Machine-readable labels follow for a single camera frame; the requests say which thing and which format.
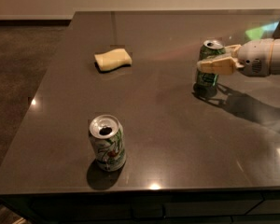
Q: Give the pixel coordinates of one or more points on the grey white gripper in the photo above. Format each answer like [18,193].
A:
[254,57]

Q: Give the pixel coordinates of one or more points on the green soda can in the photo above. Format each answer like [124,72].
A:
[210,48]

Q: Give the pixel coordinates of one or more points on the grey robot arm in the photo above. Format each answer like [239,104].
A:
[274,59]

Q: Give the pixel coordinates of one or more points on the white green 7up can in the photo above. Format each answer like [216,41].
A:
[107,140]

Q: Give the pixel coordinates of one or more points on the green orange snack bag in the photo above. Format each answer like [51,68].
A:
[261,31]

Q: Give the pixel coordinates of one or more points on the yellow sponge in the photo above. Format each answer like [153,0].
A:
[113,59]

